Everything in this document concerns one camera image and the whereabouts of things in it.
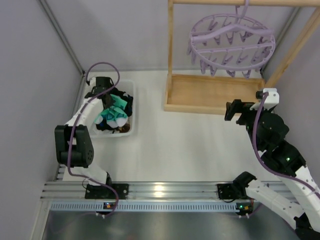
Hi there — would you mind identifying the white plastic laundry basket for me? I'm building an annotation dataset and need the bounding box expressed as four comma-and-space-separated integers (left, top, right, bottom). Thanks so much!
89, 79, 137, 139

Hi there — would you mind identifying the purple round clip hanger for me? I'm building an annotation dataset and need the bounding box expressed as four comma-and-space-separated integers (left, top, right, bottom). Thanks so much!
186, 1, 276, 79

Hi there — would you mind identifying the mint green sock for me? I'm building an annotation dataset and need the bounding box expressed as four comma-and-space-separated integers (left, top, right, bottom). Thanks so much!
94, 106, 128, 129
110, 94, 128, 110

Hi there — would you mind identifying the aluminium frame post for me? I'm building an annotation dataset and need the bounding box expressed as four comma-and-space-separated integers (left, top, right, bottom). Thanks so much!
37, 0, 85, 76

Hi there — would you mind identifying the wooden hanger rack frame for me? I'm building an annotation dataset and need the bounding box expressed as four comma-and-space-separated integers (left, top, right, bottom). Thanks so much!
164, 0, 320, 115

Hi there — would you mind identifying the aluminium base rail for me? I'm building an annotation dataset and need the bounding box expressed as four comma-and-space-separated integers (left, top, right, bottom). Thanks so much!
40, 181, 220, 201

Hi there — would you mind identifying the grey slotted cable duct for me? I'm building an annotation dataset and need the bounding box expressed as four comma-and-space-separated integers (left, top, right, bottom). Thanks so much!
50, 201, 252, 213

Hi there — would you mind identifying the brown striped sock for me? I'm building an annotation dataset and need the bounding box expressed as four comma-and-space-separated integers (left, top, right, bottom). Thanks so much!
118, 123, 131, 133

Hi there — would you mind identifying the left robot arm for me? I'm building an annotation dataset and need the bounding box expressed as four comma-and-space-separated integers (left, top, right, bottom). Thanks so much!
54, 76, 116, 194

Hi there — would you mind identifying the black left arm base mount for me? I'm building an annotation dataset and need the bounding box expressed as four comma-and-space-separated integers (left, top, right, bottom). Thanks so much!
84, 183, 129, 200

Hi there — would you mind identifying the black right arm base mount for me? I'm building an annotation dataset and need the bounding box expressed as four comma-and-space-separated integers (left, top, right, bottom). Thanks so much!
217, 183, 247, 203

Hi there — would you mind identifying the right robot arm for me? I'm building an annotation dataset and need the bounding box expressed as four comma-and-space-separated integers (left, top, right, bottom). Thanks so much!
224, 99, 320, 240

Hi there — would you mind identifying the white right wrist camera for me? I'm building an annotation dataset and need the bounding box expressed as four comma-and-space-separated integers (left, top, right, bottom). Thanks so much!
250, 88, 280, 111

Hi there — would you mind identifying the black blue sock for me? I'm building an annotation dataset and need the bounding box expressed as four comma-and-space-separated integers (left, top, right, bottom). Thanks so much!
117, 91, 134, 117

